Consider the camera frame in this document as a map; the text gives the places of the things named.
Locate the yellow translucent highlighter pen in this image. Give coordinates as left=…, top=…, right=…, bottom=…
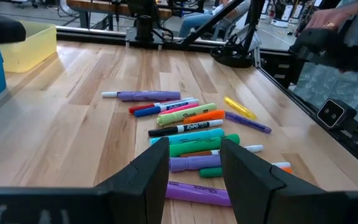
left=223, top=96, right=258, bottom=121

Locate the yellow translucent plastic bin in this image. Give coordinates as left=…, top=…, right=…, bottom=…
left=0, top=20, right=58, bottom=74

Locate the person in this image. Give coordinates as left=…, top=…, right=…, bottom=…
left=178, top=0, right=251, bottom=39
left=290, top=0, right=358, bottom=128

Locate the pink highlighter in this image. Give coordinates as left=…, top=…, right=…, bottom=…
left=159, top=103, right=200, bottom=115

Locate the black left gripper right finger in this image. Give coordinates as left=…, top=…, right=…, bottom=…
left=221, top=138, right=358, bottom=224

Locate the black Expo marker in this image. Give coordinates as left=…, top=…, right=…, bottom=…
left=147, top=119, right=224, bottom=138

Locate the black table-level camera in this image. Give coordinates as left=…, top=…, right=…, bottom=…
left=317, top=98, right=357, bottom=131

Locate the wooden workbench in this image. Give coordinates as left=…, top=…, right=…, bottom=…
left=66, top=0, right=173, bottom=19

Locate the lavender thick marker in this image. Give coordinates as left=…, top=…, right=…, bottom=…
left=168, top=154, right=223, bottom=174

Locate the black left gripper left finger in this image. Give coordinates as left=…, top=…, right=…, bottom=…
left=0, top=137, right=170, bottom=224

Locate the green thin marker white barrel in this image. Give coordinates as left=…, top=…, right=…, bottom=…
left=199, top=161, right=292, bottom=179

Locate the red Expo marker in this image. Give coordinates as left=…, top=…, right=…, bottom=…
left=128, top=97, right=195, bottom=114

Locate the purple translucent highlighter pen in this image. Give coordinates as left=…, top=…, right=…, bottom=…
left=224, top=111, right=273, bottom=135

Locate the person's hand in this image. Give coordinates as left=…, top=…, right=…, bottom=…
left=305, top=1, right=358, bottom=31

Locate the orange highlighter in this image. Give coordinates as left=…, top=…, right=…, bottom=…
left=182, top=109, right=226, bottom=125

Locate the teal highlighter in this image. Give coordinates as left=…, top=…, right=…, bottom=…
left=149, top=128, right=226, bottom=146

